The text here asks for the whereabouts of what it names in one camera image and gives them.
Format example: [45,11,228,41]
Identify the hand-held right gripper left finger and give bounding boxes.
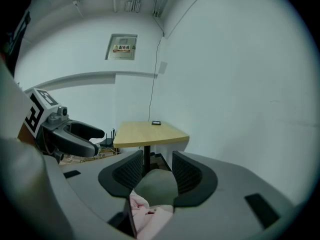
[43,149,145,240]

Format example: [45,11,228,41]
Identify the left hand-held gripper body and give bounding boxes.
[23,87,71,165]

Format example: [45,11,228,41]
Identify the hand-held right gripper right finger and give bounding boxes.
[139,150,296,240]

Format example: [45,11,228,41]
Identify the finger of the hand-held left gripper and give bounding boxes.
[69,120,106,140]
[49,124,100,158]

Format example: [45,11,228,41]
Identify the pink clothes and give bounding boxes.
[129,192,175,238]

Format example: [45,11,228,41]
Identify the black router with antennas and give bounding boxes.
[99,127,117,147]

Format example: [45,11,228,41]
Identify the light wooden table black base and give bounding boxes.
[113,120,190,177]

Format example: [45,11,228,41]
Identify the person's black printed shirt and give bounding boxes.
[0,10,32,77]

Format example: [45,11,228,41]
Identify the ceiling conduit pipes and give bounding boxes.
[112,0,167,19]

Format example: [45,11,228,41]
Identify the grey gripper-mounted camera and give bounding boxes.
[47,105,70,125]

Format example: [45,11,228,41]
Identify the grey electrical wall panel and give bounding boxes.
[104,33,138,61]

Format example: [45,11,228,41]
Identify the thin black wall cable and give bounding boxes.
[148,16,166,122]

